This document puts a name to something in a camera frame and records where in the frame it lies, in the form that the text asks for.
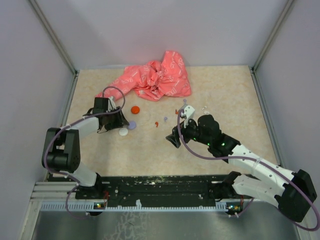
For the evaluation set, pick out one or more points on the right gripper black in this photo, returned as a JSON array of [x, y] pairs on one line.
[[175, 137]]

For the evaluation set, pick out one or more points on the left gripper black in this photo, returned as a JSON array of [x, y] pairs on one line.
[[120, 122]]

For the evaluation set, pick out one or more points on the purple earbud charging case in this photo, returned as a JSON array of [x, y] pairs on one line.
[[132, 125]]

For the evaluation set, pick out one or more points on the white earbud charging case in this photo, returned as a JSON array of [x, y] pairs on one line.
[[123, 132]]

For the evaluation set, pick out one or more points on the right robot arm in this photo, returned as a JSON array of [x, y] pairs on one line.
[[292, 193]]

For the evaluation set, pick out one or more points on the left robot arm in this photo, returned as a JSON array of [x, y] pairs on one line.
[[62, 151]]

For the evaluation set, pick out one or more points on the orange earbud charging case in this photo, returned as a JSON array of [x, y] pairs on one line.
[[135, 110]]

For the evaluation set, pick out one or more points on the pink printed cloth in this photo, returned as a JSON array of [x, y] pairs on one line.
[[153, 80]]

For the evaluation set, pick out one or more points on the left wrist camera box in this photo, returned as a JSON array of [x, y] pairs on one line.
[[111, 105]]

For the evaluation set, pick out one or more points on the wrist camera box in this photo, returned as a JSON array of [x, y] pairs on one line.
[[186, 112], [111, 105]]

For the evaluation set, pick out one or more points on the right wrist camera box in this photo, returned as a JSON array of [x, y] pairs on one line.
[[186, 112]]

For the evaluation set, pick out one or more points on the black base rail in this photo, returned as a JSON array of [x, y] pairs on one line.
[[176, 191]]

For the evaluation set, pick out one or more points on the left aluminium frame post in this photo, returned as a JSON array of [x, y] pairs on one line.
[[52, 35]]

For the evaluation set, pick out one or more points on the aluminium frame post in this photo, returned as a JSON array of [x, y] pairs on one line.
[[52, 35], [273, 34]]

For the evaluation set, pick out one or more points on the white slotted cable duct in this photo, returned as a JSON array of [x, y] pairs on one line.
[[93, 207]]

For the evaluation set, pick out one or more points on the right aluminium frame post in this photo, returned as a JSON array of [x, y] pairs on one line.
[[273, 34]]

